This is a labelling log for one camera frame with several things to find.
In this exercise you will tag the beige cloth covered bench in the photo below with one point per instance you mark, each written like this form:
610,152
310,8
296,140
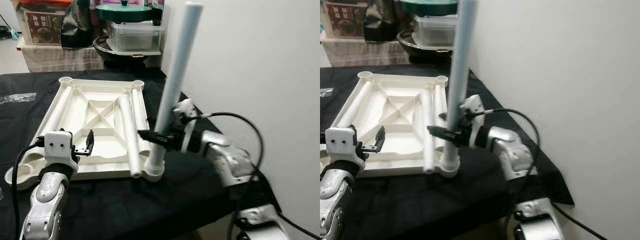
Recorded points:
365,52
60,59

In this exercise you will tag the white plastic table top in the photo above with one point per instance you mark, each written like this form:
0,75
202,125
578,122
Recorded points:
102,145
395,145

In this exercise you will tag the clear plastic container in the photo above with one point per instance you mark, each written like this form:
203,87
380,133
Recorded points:
135,37
435,32

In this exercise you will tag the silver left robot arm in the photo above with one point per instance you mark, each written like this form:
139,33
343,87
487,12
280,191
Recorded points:
335,200
47,205

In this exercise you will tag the green pot lid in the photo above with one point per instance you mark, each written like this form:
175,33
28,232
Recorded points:
125,11
425,6

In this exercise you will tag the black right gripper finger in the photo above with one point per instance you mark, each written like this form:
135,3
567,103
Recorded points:
441,133
151,137

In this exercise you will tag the black round wok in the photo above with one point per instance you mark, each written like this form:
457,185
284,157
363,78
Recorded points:
425,54
125,60

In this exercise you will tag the red printed carton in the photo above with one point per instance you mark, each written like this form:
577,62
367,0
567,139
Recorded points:
345,20
45,27

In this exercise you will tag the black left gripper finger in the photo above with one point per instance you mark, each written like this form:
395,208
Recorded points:
90,141
381,138

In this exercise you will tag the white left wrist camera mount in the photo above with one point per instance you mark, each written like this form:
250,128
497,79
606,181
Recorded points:
341,144
59,147

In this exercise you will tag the clear storage box orange lid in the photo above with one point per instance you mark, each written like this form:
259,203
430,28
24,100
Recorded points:
45,3
322,20

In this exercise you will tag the clear plastic bag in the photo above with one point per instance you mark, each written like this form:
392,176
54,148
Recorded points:
17,98
326,93

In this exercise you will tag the black tablecloth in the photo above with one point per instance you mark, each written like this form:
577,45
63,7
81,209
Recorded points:
150,210
450,205

